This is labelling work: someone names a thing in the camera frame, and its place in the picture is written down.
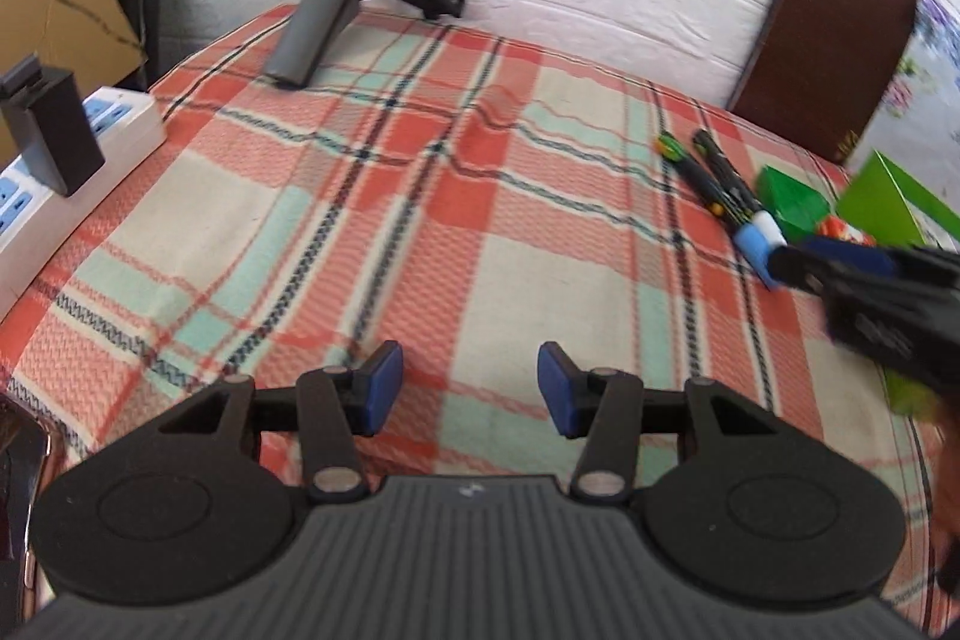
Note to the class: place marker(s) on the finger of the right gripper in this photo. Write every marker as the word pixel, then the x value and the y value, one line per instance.
pixel 866 259
pixel 810 267

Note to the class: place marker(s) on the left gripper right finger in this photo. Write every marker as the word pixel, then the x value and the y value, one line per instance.
pixel 602 406

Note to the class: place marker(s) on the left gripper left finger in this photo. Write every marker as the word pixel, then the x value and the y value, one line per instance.
pixel 336 404

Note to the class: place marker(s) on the dragon playing card box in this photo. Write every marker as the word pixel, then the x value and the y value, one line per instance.
pixel 834 227

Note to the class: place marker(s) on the white bottle blue cap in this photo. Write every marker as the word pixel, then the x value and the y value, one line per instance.
pixel 755 244

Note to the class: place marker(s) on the small green box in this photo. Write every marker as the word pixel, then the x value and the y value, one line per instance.
pixel 797 207

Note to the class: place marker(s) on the black marker green cap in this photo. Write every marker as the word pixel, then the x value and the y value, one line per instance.
pixel 703 184

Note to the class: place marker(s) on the green cardboard box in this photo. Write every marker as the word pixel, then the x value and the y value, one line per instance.
pixel 890 205

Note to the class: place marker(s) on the floral white pillow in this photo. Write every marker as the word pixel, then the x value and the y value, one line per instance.
pixel 917 121

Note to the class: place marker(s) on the brown leather headboard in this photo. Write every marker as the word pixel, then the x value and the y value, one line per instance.
pixel 819 68

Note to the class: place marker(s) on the plaid bed blanket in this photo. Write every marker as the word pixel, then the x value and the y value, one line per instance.
pixel 470 197

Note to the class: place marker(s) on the white power strip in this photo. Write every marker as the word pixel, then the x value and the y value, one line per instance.
pixel 45 198

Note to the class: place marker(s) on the black power adapter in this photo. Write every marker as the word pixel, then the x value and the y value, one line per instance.
pixel 45 115

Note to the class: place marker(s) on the cardboard box on floor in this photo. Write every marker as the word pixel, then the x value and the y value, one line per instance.
pixel 91 38

